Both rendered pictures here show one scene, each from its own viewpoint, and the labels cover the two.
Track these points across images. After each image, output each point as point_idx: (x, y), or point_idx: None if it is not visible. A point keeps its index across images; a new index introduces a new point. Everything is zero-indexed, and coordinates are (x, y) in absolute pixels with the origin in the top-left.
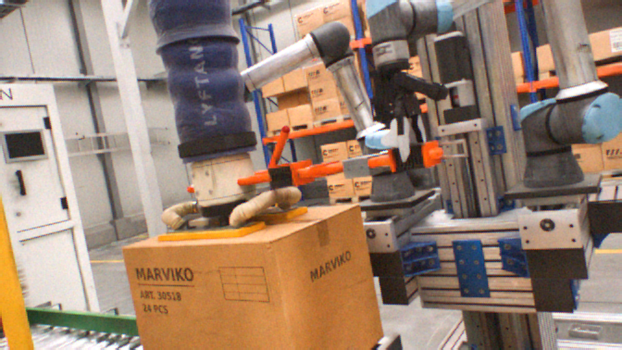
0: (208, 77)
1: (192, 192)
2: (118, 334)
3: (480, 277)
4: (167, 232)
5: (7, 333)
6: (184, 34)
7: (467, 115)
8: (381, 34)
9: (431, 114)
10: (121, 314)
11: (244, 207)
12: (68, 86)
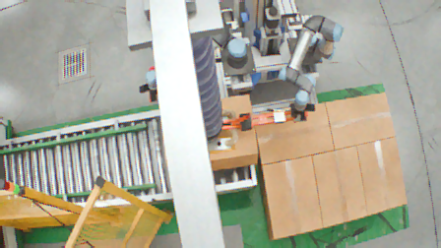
0: (217, 122)
1: None
2: (76, 142)
3: (276, 76)
4: None
5: (149, 210)
6: (214, 124)
7: (277, 34)
8: (302, 107)
9: (253, 25)
10: (59, 129)
11: (235, 143)
12: None
